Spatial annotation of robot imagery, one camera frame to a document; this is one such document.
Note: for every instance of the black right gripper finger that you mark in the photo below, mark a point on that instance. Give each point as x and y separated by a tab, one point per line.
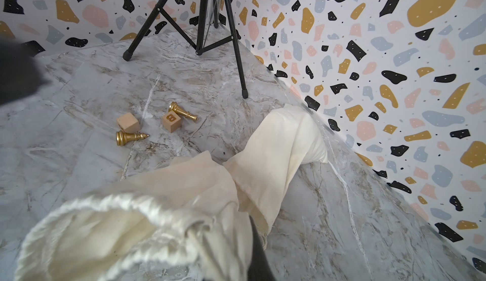
259	269

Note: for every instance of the cream drawstring soil bag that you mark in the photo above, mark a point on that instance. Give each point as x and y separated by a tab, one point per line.
184	214

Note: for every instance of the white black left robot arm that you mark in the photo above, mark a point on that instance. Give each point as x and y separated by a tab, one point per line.
20	76

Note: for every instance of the cream cloth bag far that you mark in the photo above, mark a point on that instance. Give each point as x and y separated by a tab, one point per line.
287	138

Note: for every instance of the wooden letter cube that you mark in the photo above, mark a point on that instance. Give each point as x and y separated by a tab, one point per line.
171	121

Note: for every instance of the gold chess piece near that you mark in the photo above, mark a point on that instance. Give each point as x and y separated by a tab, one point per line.
123	138

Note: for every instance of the plain wooden cube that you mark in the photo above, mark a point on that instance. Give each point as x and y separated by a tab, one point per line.
128	123

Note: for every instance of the black music stand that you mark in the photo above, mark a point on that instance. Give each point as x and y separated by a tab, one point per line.
199	44

